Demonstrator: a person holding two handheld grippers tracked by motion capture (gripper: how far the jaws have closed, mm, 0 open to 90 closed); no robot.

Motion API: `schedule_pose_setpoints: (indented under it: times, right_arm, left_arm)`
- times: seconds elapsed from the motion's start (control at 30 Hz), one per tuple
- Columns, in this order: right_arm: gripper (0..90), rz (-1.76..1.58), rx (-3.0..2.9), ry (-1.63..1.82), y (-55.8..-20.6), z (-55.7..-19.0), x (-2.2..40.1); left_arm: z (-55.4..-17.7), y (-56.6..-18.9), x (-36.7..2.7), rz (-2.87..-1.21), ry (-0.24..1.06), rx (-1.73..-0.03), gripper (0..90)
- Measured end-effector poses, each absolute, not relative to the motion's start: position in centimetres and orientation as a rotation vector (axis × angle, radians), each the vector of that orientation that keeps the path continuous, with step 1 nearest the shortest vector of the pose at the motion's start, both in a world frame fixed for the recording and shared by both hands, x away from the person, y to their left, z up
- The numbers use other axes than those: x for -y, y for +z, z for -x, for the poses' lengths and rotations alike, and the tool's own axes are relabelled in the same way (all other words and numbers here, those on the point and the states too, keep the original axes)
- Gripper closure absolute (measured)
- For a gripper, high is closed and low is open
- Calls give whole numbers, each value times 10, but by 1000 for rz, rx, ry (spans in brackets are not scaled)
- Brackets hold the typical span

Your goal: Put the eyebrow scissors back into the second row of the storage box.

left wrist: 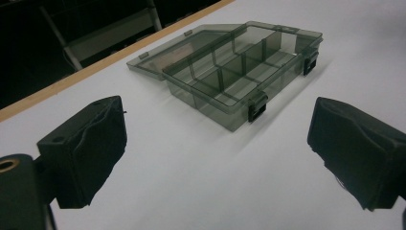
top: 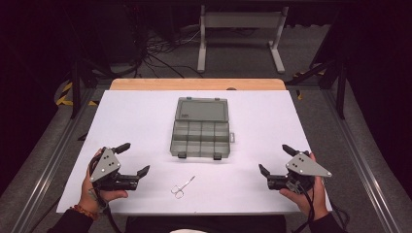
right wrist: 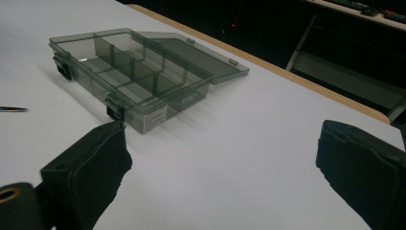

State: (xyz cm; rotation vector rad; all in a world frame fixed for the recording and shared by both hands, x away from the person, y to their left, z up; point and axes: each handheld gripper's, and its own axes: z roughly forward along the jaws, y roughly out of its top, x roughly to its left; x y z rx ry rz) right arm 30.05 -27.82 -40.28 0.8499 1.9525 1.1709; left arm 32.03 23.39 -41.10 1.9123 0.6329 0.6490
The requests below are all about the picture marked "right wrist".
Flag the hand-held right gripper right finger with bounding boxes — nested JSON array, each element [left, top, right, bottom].
[[315, 119, 406, 230]]

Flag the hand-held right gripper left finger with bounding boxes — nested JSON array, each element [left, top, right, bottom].
[[40, 120, 133, 230]]

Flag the clear grey plastic compartment box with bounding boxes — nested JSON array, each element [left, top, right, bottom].
[[48, 27, 251, 135]]

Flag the wooden desk with dark items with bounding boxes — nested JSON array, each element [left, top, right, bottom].
[[305, 0, 406, 32]]

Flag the grey metal table frame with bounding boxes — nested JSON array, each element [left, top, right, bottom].
[[285, 13, 406, 124]]

